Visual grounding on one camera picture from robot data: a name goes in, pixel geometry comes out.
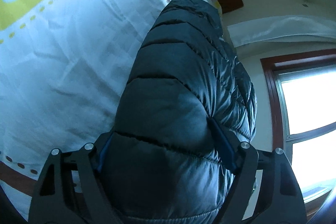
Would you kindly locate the right bay window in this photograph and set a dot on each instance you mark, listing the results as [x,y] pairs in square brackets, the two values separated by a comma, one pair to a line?
[301,88]

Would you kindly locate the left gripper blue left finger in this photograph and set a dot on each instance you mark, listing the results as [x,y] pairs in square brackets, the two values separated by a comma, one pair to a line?
[103,143]

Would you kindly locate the patterned white bed sheet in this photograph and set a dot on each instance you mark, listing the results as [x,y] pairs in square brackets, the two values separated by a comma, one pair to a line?
[64,65]

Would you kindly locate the black quilted puffer jacket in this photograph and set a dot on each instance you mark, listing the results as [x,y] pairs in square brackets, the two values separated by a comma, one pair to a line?
[161,165]

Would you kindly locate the pale curtain right of headboard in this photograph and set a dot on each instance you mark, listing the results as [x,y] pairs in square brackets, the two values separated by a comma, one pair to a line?
[290,28]

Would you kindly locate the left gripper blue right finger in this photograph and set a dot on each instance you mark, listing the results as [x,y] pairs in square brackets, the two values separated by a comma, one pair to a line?
[223,146]

